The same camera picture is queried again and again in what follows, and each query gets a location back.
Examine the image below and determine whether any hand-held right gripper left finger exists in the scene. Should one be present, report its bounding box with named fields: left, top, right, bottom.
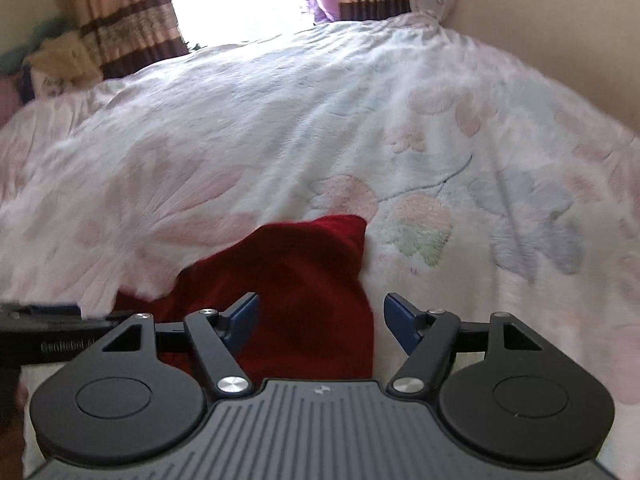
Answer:
left=94, top=292, right=261, bottom=401

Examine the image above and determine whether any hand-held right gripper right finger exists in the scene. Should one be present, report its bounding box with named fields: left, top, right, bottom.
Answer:
left=383, top=292, right=549, bottom=402

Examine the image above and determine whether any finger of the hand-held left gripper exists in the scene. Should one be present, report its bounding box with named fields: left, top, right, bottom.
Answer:
left=0, top=301, right=119, bottom=324

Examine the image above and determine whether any red long-sleeve shirt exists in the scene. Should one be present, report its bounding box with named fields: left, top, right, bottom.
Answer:
left=114, top=214, right=376, bottom=382

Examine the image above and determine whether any floral white blanket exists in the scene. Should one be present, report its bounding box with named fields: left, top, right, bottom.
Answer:
left=0, top=9, right=640, bottom=471

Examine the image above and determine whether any pink pillow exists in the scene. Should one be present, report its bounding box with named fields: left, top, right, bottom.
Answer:
left=0, top=77, right=27, bottom=128

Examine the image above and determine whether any white printed cloth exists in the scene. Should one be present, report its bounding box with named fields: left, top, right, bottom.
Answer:
left=29, top=67, right=68, bottom=101

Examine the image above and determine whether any teal cloth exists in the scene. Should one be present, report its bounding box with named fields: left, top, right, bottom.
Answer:
left=0, top=17, right=61, bottom=73

